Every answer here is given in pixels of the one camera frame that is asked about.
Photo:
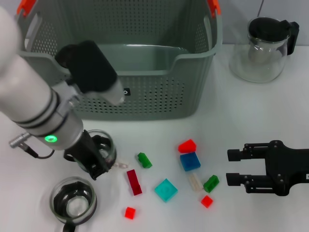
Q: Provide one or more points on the teal square building block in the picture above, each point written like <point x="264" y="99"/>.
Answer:
<point x="166" y="190"/>

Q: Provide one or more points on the large white building block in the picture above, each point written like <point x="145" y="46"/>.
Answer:
<point x="195" y="182"/>

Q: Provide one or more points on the grey perforated storage basket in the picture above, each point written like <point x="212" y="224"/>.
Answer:
<point x="157" y="101"/>

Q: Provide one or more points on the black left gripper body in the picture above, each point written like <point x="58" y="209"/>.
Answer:
<point x="91" y="149"/>

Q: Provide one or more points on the small white building block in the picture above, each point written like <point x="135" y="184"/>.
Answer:
<point x="122" y="165"/>

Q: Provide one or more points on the green building block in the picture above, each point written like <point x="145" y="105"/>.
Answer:
<point x="211" y="183"/>
<point x="144" y="160"/>

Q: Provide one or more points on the left wrist camera housing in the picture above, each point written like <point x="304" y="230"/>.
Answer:
<point x="91" y="70"/>

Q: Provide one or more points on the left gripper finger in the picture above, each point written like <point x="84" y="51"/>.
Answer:
<point x="99" y="171"/>

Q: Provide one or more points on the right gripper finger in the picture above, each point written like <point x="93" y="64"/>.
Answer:
<point x="234" y="179"/>
<point x="234" y="155"/>

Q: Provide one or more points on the blue square building block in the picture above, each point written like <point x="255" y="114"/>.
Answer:
<point x="190" y="161"/>

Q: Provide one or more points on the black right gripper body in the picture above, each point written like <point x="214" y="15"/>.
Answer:
<point x="289" y="166"/>

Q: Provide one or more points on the small red cube block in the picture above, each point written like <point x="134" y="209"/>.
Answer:
<point x="130" y="212"/>
<point x="206" y="201"/>

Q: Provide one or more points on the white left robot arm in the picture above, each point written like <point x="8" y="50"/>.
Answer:
<point x="24" y="84"/>

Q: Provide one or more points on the red slanted building block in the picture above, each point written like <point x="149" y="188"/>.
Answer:
<point x="187" y="146"/>

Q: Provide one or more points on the dark red long building block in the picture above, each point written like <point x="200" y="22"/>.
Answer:
<point x="134" y="182"/>

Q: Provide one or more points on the black pitcher lid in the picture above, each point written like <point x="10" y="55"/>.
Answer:
<point x="265" y="27"/>

